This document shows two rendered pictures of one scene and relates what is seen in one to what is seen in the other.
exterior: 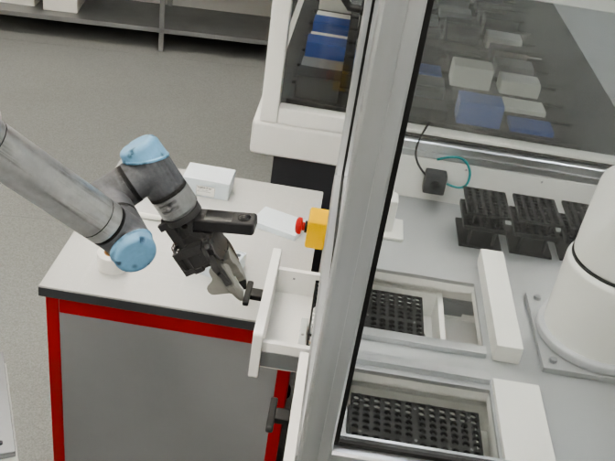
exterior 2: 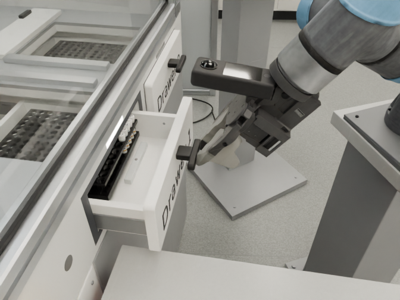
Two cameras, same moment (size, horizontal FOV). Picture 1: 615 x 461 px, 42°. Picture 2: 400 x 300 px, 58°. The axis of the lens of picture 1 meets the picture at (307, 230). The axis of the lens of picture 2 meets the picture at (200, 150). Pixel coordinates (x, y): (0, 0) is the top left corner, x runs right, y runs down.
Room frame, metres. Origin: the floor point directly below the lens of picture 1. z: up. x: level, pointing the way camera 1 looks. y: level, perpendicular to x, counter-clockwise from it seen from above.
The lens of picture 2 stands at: (1.73, 0.18, 1.31)
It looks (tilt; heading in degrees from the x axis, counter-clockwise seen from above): 41 degrees down; 189
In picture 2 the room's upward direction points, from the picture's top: straight up
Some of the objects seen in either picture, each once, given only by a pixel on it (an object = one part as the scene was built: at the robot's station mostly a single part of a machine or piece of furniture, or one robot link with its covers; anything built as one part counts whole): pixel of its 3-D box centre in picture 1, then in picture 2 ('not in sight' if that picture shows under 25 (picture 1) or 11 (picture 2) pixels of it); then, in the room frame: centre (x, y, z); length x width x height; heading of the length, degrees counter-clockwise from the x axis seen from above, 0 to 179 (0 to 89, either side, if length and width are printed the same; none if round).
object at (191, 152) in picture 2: (253, 294); (187, 153); (1.28, 0.08, 0.91); 0.07 x 0.04 x 0.01; 179
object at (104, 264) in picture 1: (113, 259); not in sight; (1.49, 0.43, 0.78); 0.07 x 0.07 x 0.04
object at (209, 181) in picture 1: (209, 181); not in sight; (1.90, 0.28, 0.79); 0.13 x 0.09 x 0.05; 88
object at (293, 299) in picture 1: (369, 329); (63, 156); (1.27, -0.15, 0.86); 0.40 x 0.26 x 0.06; 89
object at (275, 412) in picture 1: (278, 415); (175, 63); (0.96, 0.00, 0.91); 0.07 x 0.04 x 0.01; 179
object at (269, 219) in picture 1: (279, 223); not in sight; (1.78, 0.07, 0.77); 0.13 x 0.09 x 0.02; 71
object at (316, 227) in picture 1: (315, 228); not in sight; (1.60, -0.02, 0.88); 0.07 x 0.05 x 0.07; 179
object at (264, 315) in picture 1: (265, 308); (173, 165); (1.28, 0.06, 0.87); 0.29 x 0.02 x 0.11; 179
